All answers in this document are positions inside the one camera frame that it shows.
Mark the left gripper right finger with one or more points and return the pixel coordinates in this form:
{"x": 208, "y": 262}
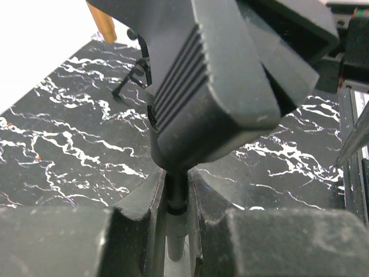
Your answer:
{"x": 227, "y": 241}

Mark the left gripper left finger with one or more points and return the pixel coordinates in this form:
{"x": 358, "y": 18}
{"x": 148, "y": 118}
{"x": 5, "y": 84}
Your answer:
{"x": 127, "y": 239}

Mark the tripod shock-mount mic stand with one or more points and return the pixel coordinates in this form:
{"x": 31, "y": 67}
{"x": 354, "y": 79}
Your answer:
{"x": 140, "y": 68}

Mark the round-base mic stand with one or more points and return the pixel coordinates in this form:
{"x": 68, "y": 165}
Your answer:
{"x": 221, "y": 74}

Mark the gold microphone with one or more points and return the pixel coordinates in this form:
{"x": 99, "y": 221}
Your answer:
{"x": 104, "y": 24}

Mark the black marbled table mat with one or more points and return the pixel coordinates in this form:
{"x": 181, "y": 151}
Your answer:
{"x": 69, "y": 142}

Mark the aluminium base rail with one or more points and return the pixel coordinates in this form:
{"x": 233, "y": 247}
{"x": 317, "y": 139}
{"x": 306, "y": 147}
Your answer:
{"x": 345, "y": 71}

